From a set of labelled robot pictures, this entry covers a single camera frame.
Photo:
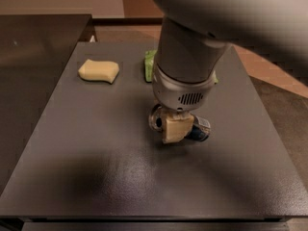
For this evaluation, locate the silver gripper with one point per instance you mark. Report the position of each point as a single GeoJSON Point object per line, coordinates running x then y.
{"type": "Point", "coordinates": [179, 95]}

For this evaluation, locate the redbull can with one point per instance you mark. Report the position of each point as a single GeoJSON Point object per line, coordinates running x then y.
{"type": "Point", "coordinates": [201, 128]}

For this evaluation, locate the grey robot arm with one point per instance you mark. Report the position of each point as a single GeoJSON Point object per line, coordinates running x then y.
{"type": "Point", "coordinates": [195, 35]}

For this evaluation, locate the green snack bag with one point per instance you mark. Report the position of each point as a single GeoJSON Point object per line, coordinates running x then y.
{"type": "Point", "coordinates": [149, 64]}

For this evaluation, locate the yellow sponge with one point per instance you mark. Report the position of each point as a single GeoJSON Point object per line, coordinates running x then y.
{"type": "Point", "coordinates": [99, 71]}

